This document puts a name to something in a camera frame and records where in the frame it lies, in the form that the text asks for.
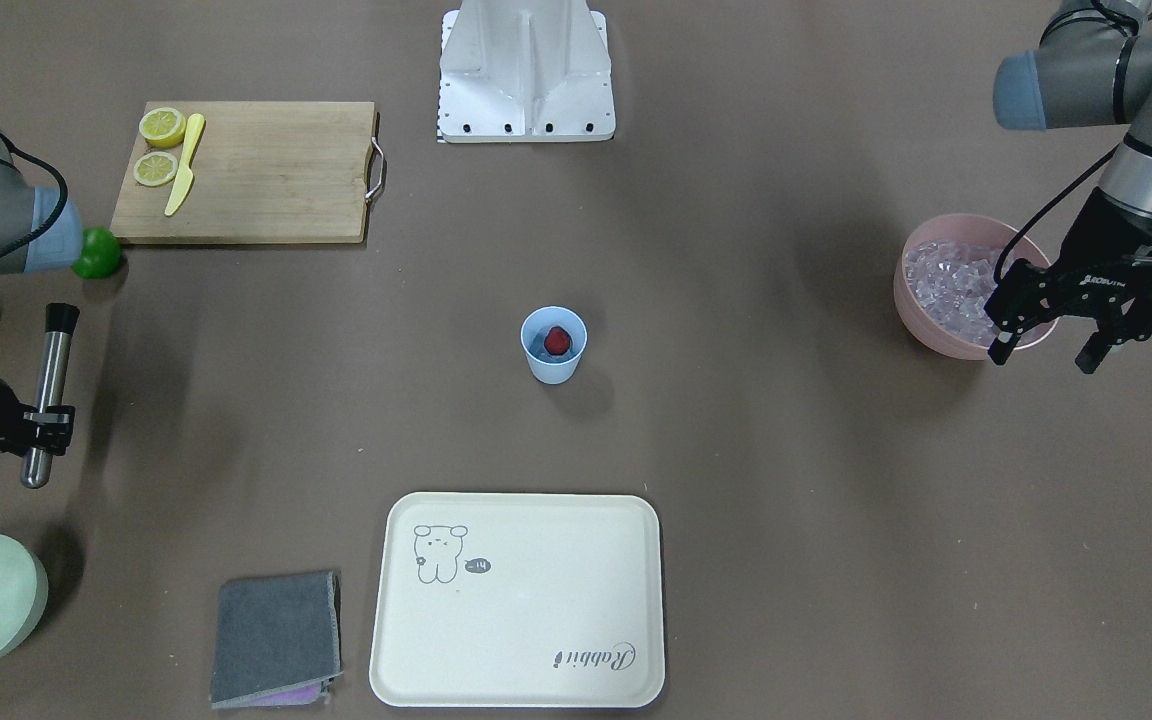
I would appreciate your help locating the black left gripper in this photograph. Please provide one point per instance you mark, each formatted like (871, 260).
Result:
(1108, 268)

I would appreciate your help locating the steel muddler black tip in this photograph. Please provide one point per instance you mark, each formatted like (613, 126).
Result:
(60, 325)

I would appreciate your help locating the red strawberry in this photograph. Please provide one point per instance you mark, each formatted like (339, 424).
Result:
(557, 342)

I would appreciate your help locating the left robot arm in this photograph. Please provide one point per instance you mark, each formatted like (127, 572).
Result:
(1092, 67)

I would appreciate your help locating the pink bowl of ice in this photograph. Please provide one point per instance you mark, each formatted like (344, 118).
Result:
(944, 277)

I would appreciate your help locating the light blue plastic cup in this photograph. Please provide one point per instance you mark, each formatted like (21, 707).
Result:
(546, 369)

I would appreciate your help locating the green lime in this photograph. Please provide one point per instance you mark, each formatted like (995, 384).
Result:
(100, 254)

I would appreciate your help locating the lemon slice upper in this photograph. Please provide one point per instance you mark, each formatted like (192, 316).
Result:
(155, 168)

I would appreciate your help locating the lemon slice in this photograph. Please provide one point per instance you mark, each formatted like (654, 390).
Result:
(155, 168)
(163, 128)

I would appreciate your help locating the grey folded cloth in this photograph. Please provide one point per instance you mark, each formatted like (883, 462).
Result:
(277, 641)

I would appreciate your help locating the lemon slice lower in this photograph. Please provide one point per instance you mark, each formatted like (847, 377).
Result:
(163, 128)

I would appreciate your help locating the wooden cutting board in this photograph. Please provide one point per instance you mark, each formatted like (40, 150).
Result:
(266, 173)

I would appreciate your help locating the yellow plastic knife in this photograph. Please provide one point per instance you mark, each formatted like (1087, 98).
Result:
(185, 176)

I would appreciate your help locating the beige rabbit tray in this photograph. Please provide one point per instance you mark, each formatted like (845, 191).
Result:
(519, 600)

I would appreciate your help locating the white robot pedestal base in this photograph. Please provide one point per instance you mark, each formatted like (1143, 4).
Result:
(525, 72)

